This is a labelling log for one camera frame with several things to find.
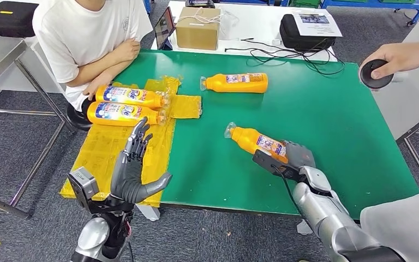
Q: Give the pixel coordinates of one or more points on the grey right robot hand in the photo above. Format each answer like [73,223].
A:
[300,155]

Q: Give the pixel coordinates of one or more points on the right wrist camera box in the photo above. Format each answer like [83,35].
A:
[267,162]

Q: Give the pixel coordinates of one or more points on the yellow taped cardboard mat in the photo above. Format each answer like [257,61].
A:
[101,159]

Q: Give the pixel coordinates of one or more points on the black case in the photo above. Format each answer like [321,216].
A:
[9,20]

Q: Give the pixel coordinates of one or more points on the black tablet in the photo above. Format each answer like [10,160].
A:
[164,26]

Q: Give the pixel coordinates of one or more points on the black stool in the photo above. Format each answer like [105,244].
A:
[77,121]

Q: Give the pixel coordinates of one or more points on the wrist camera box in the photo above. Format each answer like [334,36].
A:
[267,162]
[83,186]

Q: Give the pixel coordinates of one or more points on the white power adapter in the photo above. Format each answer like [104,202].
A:
[276,42]

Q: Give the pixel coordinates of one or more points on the orange detergent bottle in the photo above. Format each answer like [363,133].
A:
[130,96]
[238,84]
[249,139]
[122,114]

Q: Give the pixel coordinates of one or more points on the white table foot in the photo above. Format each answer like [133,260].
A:
[148,213]
[303,228]

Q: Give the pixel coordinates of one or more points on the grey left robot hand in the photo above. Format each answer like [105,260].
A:
[128,180]

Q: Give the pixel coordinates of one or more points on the white side table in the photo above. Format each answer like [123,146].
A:
[401,108]

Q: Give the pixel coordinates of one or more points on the brown cardboard box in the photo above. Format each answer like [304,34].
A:
[198,34]

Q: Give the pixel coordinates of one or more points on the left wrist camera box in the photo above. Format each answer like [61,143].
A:
[83,186]

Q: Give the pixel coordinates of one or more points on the black device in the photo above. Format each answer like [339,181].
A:
[199,3]

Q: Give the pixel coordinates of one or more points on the green crate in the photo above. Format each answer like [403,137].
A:
[305,3]

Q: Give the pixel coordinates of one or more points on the printed paper sheet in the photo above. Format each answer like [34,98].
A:
[317,24]

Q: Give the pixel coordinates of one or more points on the black bag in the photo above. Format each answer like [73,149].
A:
[294,38]

